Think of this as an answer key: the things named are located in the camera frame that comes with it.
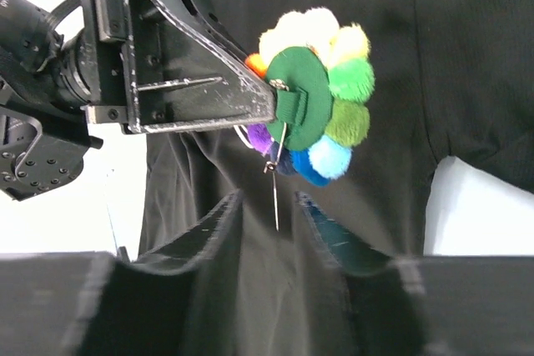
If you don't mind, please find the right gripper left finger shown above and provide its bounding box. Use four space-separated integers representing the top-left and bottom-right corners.
1 191 243 355

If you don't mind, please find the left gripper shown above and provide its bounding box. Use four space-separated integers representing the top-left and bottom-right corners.
80 0 276 133

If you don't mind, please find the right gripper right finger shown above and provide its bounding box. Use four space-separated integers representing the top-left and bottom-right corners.
294 193 533 355

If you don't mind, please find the colourful pom-pom brooch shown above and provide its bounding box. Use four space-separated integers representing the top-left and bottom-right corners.
233 6 376 232

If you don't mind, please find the black t-shirt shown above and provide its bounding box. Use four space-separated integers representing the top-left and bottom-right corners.
139 0 533 355

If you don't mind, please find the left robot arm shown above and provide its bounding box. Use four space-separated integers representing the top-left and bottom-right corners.
1 0 276 201

